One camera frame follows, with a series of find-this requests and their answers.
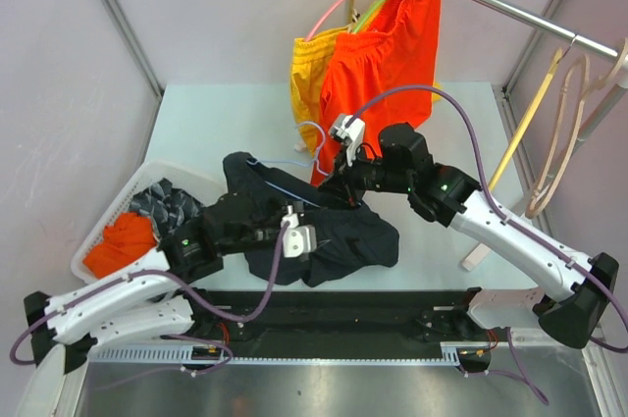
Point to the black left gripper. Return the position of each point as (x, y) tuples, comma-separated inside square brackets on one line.
[(298, 207)]

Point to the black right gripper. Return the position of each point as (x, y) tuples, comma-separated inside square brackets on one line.
[(344, 182)]

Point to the dark navy shorts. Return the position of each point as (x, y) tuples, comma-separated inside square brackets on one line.
[(349, 238)]

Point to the blue wire hanger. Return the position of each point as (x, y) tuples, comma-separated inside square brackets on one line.
[(275, 157)]

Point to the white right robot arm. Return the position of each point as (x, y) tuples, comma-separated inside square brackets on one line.
[(571, 287)]

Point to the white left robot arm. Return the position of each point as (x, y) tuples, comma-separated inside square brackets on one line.
[(153, 296)]

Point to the orange shorts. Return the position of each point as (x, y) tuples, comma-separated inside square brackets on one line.
[(340, 69)]

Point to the yellow shorts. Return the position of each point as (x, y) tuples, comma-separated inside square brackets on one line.
[(310, 62)]

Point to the beige wooden hanger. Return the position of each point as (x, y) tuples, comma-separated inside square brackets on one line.
[(576, 88)]

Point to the yellow hanger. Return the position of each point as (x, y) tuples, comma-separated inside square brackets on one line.
[(527, 118)]

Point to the white plastic basket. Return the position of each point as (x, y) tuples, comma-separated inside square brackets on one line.
[(203, 188)]

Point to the patterned dark clothes in basket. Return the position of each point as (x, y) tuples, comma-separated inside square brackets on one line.
[(166, 206)]

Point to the orange cloth in basket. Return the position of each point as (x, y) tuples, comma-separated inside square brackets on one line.
[(129, 238)]

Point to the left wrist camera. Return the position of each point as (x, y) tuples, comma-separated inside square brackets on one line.
[(299, 238)]

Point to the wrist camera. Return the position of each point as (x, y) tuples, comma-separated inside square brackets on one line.
[(348, 131), (299, 238)]

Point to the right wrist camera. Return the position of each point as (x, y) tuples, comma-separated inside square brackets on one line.
[(348, 131)]

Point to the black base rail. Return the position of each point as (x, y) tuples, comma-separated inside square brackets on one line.
[(352, 326)]

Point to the metal clothes rack rail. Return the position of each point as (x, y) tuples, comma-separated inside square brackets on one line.
[(549, 27)]

